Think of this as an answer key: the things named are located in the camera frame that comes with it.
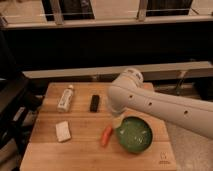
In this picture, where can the white sponge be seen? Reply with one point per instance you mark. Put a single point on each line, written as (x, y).
(62, 131)

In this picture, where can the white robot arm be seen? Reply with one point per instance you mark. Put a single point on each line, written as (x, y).
(126, 91)

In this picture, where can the green ceramic bowl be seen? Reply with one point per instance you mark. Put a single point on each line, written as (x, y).
(134, 134)

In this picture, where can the black rectangular block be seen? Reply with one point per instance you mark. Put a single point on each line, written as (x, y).
(94, 104)

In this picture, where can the white plastic bottle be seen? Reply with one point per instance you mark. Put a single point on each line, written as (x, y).
(65, 100)

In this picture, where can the orange carrot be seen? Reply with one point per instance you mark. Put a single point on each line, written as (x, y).
(106, 135)

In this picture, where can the wooden cutting board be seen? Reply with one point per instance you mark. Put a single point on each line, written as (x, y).
(83, 152)

